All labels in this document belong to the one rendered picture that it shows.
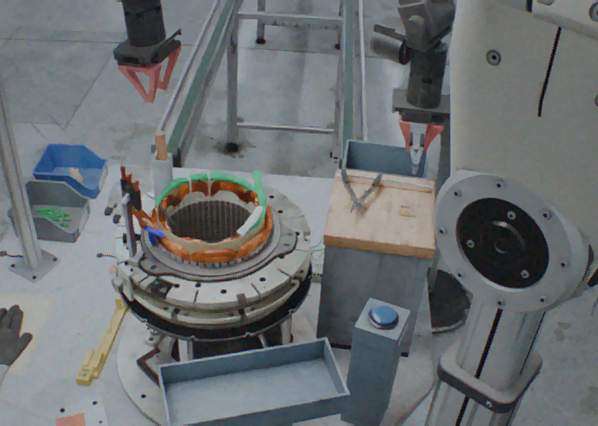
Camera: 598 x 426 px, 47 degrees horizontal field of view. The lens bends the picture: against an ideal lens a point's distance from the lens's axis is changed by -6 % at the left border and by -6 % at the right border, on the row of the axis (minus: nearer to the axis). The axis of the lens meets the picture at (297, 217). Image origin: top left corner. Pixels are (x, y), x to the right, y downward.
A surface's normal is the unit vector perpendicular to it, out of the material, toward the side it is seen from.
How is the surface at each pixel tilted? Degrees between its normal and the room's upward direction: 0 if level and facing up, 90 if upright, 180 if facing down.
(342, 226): 0
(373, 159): 90
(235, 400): 0
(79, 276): 0
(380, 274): 90
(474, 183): 90
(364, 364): 90
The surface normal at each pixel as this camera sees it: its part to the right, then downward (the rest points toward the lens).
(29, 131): 0.04, -0.78
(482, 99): -0.63, 0.68
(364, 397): -0.40, 0.55
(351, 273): -0.15, 0.61
